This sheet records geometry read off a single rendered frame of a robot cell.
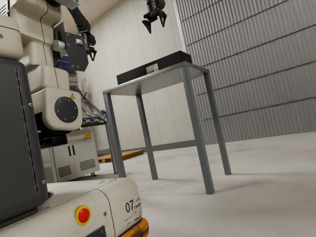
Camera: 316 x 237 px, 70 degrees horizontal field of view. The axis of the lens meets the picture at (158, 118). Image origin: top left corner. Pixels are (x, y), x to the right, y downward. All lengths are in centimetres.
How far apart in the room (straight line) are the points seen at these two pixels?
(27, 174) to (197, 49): 378
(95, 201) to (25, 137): 27
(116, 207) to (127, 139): 460
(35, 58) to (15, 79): 32
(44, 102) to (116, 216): 47
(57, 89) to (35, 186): 41
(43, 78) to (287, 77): 323
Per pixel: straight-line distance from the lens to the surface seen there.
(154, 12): 135
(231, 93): 385
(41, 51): 103
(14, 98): 67
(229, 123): 389
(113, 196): 79
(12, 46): 72
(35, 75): 98
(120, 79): 182
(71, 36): 106
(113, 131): 172
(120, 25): 560
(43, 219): 66
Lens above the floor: 43
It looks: 3 degrees up
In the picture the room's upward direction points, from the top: 11 degrees counter-clockwise
